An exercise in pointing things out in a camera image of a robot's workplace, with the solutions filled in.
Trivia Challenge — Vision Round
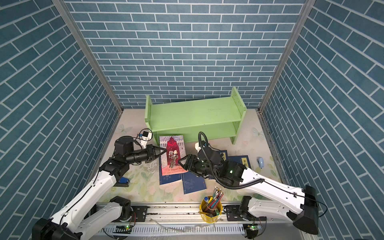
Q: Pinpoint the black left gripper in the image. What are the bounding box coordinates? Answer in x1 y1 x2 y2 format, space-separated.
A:
125 145 167 166

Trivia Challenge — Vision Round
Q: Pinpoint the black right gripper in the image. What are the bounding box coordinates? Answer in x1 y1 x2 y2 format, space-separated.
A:
177 152 220 178

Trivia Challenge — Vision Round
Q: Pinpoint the red pink Hamlet book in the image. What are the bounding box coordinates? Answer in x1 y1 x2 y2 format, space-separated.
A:
159 135 187 176

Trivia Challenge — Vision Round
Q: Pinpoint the blue book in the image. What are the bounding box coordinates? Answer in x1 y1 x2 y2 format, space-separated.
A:
218 150 228 161
182 172 207 195
230 155 251 168
159 159 182 185

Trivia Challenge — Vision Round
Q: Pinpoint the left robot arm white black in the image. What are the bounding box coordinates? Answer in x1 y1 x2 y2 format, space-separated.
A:
32 136 167 240

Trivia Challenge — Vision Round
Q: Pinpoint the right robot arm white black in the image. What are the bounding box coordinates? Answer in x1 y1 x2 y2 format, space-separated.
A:
180 155 320 235

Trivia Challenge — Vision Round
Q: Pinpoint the yellow pen cup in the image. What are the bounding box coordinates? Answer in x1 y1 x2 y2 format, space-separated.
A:
199 196 223 224

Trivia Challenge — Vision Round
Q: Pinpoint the blue stapler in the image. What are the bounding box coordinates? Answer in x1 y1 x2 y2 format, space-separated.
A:
115 178 130 187

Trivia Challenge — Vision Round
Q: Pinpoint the green wooden shelf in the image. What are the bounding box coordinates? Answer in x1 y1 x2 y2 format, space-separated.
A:
145 87 247 144

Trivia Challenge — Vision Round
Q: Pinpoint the light blue small mouse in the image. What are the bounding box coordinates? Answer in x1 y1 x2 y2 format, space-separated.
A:
257 157 265 169

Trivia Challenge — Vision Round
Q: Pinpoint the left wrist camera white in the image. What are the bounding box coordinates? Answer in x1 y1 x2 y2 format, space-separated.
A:
139 129 153 149

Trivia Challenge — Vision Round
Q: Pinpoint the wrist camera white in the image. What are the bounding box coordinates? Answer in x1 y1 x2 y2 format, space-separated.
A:
195 141 206 152
139 129 153 149

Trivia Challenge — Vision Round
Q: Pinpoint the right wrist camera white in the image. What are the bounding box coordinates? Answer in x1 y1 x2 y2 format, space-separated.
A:
195 141 206 152

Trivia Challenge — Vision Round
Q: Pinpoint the black corrugated cable right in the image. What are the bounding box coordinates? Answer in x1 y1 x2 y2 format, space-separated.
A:
197 131 265 190

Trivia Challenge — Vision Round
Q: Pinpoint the aluminium corner post left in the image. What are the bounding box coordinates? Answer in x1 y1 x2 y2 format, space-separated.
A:
52 0 124 113

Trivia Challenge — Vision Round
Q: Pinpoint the aluminium corner post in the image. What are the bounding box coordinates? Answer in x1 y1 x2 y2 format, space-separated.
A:
52 0 124 113
258 0 317 113

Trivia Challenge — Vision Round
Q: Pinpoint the aluminium corner post right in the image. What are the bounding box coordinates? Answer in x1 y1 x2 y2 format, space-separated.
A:
258 0 317 113

